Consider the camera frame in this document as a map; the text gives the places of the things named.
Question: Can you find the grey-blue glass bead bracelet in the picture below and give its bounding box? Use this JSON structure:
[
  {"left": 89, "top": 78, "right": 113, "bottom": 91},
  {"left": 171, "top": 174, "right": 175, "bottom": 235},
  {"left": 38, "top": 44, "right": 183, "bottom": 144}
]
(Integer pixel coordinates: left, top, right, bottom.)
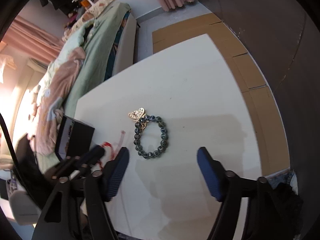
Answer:
[{"left": 133, "top": 114, "right": 169, "bottom": 159}]

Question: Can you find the gold butterfly brooch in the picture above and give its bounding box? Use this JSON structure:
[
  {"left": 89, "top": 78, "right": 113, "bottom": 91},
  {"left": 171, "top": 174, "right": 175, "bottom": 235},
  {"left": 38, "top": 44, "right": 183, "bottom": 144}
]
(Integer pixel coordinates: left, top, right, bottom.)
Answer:
[{"left": 128, "top": 107, "right": 146, "bottom": 125}]

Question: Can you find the black jewelry box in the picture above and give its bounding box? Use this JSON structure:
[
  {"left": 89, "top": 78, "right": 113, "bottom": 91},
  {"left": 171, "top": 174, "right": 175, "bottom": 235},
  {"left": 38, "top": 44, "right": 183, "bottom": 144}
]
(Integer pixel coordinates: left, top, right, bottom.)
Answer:
[{"left": 54, "top": 115, "right": 95, "bottom": 161}]

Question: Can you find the pink fleece blanket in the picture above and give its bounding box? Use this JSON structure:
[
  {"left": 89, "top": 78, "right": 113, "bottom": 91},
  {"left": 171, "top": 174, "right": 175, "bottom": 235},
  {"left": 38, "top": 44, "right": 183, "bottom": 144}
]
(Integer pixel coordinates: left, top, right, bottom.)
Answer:
[{"left": 35, "top": 47, "right": 86, "bottom": 155}]

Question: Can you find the flat brown cardboard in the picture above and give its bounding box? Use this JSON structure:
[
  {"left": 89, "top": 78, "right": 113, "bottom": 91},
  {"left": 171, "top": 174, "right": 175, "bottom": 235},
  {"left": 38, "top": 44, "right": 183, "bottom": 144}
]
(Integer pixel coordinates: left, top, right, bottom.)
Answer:
[{"left": 146, "top": 13, "right": 290, "bottom": 178}]

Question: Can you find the pale green quilt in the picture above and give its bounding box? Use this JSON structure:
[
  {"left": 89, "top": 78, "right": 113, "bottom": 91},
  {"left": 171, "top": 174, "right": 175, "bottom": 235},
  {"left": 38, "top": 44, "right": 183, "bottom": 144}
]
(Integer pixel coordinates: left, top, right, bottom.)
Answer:
[{"left": 47, "top": 19, "right": 94, "bottom": 76}]

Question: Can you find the pink window curtain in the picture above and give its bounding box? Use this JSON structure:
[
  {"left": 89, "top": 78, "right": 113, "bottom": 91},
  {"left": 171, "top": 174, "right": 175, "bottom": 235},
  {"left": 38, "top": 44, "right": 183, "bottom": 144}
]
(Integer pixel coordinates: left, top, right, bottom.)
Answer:
[{"left": 3, "top": 16, "right": 64, "bottom": 64}]

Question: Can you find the green bed sheet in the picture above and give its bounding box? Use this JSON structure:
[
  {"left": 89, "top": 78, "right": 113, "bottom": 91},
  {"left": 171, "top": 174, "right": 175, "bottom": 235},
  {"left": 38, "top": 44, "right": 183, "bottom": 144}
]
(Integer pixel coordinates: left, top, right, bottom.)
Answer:
[{"left": 28, "top": 3, "right": 131, "bottom": 173}]

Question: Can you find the floral cushion bench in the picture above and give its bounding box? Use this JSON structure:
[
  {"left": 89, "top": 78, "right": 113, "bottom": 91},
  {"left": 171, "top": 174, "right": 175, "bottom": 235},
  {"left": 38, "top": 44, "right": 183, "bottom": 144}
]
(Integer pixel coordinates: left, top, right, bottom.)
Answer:
[{"left": 62, "top": 0, "right": 114, "bottom": 42}]

